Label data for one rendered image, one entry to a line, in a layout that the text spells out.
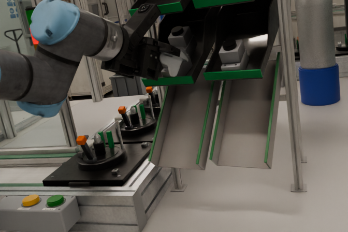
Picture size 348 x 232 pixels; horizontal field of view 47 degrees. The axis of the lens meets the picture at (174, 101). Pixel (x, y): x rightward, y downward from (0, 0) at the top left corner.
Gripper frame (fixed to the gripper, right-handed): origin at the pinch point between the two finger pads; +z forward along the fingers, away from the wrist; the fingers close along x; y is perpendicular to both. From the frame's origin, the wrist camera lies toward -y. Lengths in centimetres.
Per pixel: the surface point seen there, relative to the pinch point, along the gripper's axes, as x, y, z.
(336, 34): -113, -148, 516
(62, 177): -29.6, 34.1, -0.9
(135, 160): -16.4, 26.9, 11.9
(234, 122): 10.2, 12.7, 14.8
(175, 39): -2.6, -4.7, 2.9
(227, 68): 12.6, 1.7, 2.9
